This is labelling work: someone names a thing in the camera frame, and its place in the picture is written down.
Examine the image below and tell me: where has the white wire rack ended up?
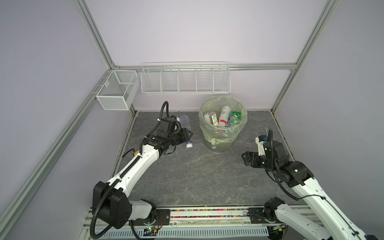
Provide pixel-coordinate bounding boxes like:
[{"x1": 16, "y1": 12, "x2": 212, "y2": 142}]
[{"x1": 141, "y1": 62, "x2": 232, "y2": 95}]

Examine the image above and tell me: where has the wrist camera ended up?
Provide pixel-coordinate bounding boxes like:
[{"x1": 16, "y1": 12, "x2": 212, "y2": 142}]
[
  {"x1": 256, "y1": 135, "x2": 286, "y2": 161},
  {"x1": 158, "y1": 117, "x2": 182, "y2": 135}
]

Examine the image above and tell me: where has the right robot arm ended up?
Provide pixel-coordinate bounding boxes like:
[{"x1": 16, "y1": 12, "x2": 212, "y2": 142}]
[{"x1": 241, "y1": 152, "x2": 377, "y2": 240}]

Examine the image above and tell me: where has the bin with green bag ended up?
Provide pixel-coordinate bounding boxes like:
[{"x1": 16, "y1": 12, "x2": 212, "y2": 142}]
[{"x1": 199, "y1": 97, "x2": 248, "y2": 153}]

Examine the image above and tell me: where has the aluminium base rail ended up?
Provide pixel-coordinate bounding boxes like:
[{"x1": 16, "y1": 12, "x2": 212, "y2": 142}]
[{"x1": 79, "y1": 204, "x2": 313, "y2": 238}]

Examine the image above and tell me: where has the white mesh box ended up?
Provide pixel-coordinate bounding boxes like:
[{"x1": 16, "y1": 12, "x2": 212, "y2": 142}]
[{"x1": 96, "y1": 70, "x2": 140, "y2": 111}]

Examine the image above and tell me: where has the green bottle yellow cap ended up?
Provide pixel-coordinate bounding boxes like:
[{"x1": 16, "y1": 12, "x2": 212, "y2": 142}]
[{"x1": 228, "y1": 112, "x2": 242, "y2": 126}]

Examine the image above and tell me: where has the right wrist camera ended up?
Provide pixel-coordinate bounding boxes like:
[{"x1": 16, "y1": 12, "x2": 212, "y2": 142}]
[{"x1": 256, "y1": 135, "x2": 286, "y2": 161}]

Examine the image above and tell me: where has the purple label clear bottle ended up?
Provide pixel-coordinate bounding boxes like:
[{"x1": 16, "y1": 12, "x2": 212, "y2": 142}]
[{"x1": 180, "y1": 115, "x2": 193, "y2": 149}]

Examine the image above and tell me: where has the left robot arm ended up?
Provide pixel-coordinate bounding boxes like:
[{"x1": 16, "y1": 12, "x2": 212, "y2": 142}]
[{"x1": 90, "y1": 128, "x2": 193, "y2": 240}]

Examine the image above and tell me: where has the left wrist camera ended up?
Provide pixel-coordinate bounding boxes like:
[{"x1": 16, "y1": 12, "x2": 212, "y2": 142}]
[{"x1": 158, "y1": 117, "x2": 182, "y2": 135}]

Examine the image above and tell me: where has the flower label tea bottle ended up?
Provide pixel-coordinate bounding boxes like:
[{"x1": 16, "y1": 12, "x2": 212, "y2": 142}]
[{"x1": 204, "y1": 111, "x2": 218, "y2": 127}]

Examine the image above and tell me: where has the red cap white bottle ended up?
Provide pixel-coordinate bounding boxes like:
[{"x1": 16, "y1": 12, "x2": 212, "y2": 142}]
[{"x1": 218, "y1": 106, "x2": 231, "y2": 128}]

